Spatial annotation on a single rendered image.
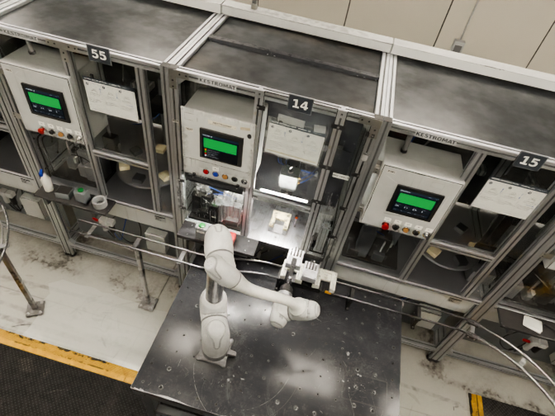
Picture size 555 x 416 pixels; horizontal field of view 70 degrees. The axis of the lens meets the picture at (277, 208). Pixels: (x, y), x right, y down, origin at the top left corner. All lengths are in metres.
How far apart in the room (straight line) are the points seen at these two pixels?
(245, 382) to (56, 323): 1.72
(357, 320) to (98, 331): 1.97
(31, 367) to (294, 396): 1.92
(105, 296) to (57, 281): 0.43
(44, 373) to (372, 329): 2.31
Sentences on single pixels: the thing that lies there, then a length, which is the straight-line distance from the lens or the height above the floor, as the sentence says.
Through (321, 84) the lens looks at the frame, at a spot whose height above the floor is 2.01.
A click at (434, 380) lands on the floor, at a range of 3.65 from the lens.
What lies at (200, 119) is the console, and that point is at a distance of 2.22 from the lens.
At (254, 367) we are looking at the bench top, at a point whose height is 0.68.
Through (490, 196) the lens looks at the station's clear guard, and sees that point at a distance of 2.33.
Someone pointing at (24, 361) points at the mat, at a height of 0.01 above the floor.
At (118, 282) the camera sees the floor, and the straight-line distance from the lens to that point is 3.70.
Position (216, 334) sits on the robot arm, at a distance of 2.31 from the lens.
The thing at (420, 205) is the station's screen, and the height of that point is 1.61.
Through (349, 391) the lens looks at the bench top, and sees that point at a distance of 2.60.
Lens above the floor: 3.03
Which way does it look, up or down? 46 degrees down
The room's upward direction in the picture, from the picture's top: 11 degrees clockwise
